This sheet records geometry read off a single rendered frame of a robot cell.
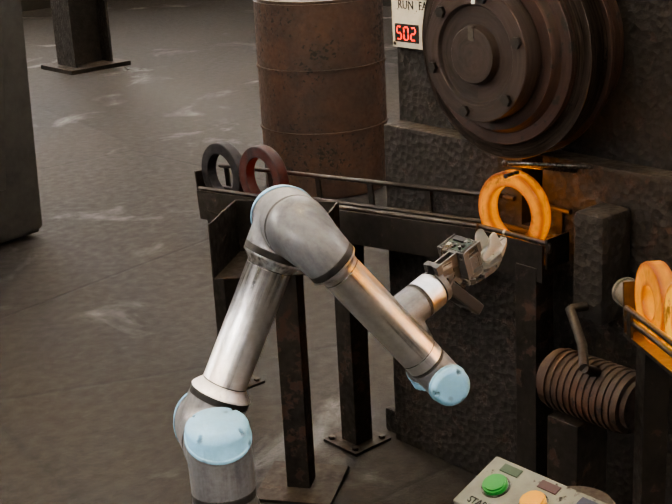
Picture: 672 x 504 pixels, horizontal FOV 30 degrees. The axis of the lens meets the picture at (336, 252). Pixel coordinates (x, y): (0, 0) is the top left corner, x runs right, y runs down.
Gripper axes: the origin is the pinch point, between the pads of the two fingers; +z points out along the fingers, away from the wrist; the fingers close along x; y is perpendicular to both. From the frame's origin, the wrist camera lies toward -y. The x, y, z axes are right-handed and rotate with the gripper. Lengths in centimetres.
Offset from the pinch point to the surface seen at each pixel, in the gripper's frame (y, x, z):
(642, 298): -4.8, -32.5, 1.7
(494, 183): 0.9, 16.8, 17.7
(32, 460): -58, 122, -71
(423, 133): 3, 47, 27
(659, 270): 3.3, -37.7, 1.4
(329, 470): -71, 58, -23
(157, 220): -105, 284, 69
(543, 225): -6.1, 3.5, 16.3
